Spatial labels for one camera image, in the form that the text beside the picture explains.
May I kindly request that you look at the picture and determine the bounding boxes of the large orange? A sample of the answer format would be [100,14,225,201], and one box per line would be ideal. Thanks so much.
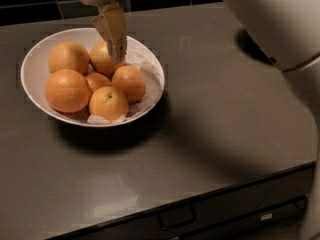
[45,69,91,113]

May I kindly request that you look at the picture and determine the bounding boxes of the white bowl with oranges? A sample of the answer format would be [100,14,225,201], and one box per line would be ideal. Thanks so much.
[20,27,166,128]

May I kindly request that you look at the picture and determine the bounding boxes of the orange at right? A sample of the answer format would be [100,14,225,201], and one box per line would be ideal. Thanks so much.
[112,66,146,103]

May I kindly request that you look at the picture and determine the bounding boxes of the white paper bowl liner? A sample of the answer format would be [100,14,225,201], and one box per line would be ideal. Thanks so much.
[87,37,165,127]

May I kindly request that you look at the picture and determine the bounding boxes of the dark drawer with handle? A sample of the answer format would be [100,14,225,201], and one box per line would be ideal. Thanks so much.
[49,162,315,240]

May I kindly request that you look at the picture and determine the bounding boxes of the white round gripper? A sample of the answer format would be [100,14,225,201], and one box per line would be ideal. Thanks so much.
[79,0,127,64]

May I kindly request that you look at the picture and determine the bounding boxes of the orange at front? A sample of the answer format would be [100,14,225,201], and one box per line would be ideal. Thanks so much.
[89,86,129,122]

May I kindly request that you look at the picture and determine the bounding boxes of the orange at back centre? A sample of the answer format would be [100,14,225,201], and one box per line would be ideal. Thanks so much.
[89,41,125,76]

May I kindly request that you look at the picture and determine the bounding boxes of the orange at back left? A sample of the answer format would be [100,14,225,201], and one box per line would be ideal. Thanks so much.
[47,42,90,74]

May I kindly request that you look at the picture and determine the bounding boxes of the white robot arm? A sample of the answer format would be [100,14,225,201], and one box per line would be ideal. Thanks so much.
[79,0,320,132]

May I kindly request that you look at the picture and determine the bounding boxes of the small orange in middle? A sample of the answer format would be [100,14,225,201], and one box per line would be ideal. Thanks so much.
[85,72,112,92]

